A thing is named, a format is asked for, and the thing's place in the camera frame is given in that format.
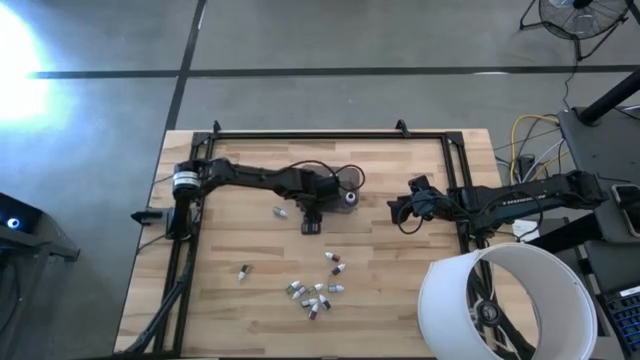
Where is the black left wrist camera cable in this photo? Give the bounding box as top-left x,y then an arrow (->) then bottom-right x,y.
288,158 -> 367,194

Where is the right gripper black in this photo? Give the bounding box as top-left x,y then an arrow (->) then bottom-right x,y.
387,179 -> 451,225

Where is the white paper sheet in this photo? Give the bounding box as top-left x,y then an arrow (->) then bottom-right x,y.
511,219 -> 542,244

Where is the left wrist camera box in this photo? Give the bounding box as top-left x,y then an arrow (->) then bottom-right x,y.
314,174 -> 342,202

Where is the black power adapter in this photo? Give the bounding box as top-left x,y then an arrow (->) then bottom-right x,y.
516,154 -> 540,184

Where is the dark grey lower desk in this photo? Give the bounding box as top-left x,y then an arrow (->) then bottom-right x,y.
528,213 -> 640,301

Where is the large white cylinder ring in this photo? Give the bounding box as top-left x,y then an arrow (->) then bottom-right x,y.
417,241 -> 600,360

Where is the black box with blue light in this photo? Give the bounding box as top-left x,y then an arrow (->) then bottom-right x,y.
0,191 -> 44,249

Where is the black pole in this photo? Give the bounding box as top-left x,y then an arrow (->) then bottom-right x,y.
578,69 -> 640,127

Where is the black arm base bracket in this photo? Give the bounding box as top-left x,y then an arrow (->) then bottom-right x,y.
130,208 -> 176,227

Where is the black smartphone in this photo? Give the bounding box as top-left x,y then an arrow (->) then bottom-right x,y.
611,183 -> 640,239

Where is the translucent grey plastic bin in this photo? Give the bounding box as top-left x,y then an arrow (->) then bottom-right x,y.
298,163 -> 363,216

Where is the black aluminium table frame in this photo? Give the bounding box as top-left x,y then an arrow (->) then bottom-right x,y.
117,129 -> 501,359

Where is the black wheeled stand base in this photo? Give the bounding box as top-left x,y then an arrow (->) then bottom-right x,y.
466,249 -> 539,360

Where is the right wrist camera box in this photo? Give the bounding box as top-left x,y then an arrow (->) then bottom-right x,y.
408,173 -> 432,194

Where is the yellow cable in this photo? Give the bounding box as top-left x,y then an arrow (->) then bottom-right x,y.
509,113 -> 571,190

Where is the black floor fan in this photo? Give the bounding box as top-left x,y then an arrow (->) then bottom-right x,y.
518,0 -> 636,62

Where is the white cable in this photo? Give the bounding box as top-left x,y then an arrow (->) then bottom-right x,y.
514,137 -> 569,186

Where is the backlit black keyboard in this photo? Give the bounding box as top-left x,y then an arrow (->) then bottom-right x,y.
597,284 -> 640,359

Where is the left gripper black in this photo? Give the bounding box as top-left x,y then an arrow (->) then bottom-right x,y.
289,170 -> 324,237

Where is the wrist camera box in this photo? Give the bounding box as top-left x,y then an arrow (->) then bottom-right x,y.
408,173 -> 432,194
314,174 -> 342,202

